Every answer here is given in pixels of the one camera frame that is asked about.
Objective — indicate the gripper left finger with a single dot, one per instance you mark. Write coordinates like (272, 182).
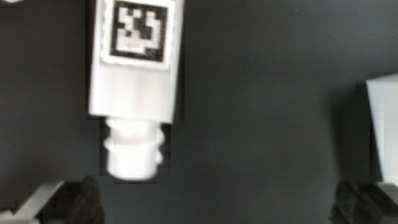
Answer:
(64, 203)

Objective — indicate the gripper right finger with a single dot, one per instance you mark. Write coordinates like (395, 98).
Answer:
(364, 203)

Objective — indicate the white square tabletop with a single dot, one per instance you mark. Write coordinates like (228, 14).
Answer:
(382, 96)

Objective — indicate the white table leg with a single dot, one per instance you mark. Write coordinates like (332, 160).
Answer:
(133, 80)

